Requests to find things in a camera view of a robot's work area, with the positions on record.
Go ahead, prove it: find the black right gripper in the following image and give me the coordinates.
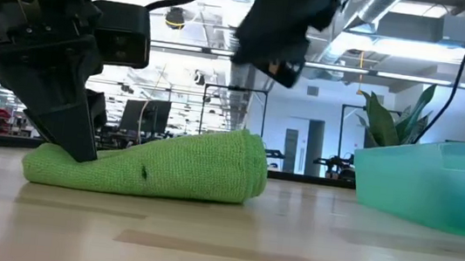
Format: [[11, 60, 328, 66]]
[[215, 0, 340, 93]]

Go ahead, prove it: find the black background monitor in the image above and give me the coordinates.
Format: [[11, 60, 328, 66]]
[[118, 96, 174, 138]]

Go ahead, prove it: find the silver ceiling duct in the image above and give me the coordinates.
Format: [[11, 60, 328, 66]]
[[335, 0, 409, 37]]

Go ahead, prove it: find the teal translucent plastic basket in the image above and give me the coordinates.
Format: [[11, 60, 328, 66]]
[[345, 129, 465, 239]]

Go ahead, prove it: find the black hanging cable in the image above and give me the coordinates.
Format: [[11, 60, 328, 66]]
[[414, 0, 465, 150]]

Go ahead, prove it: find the grey door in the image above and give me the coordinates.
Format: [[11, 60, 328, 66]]
[[281, 127, 300, 174]]

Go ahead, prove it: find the LED light bar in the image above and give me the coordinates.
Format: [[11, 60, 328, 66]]
[[0, 20, 465, 90]]

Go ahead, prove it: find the black aluminium table frame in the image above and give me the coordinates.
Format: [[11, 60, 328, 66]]
[[0, 133, 359, 190]]

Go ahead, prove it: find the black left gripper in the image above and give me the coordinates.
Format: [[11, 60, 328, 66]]
[[0, 0, 122, 166]]

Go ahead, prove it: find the black background station frame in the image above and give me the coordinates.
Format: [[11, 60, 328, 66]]
[[332, 102, 371, 182]]

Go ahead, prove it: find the snake plant in white pot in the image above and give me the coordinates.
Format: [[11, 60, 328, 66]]
[[352, 77, 441, 155]]

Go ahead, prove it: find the green microfiber towel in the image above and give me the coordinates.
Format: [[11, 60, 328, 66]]
[[18, 104, 274, 211]]

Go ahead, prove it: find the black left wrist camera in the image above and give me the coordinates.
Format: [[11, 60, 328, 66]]
[[85, 0, 156, 72]]

